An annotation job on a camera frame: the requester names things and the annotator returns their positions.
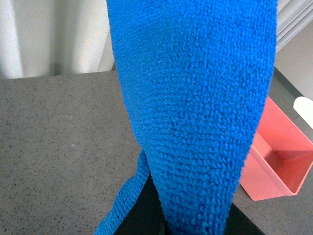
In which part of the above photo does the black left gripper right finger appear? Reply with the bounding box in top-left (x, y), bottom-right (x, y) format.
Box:
top-left (224, 203), bottom-right (265, 235)

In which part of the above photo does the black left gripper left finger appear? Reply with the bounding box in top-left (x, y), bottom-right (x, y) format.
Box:
top-left (115, 176), bottom-right (169, 235)

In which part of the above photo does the blue microfiber cloth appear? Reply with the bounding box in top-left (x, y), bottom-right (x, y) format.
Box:
top-left (95, 0), bottom-right (277, 235)

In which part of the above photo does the pink plastic bin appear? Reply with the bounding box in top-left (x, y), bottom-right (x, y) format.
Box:
top-left (240, 97), bottom-right (313, 201)

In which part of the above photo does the white bottle cap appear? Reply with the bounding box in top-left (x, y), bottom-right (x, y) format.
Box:
top-left (293, 96), bottom-right (313, 129)

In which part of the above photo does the white pleated curtain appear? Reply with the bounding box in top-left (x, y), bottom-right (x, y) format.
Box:
top-left (0, 0), bottom-right (114, 79)

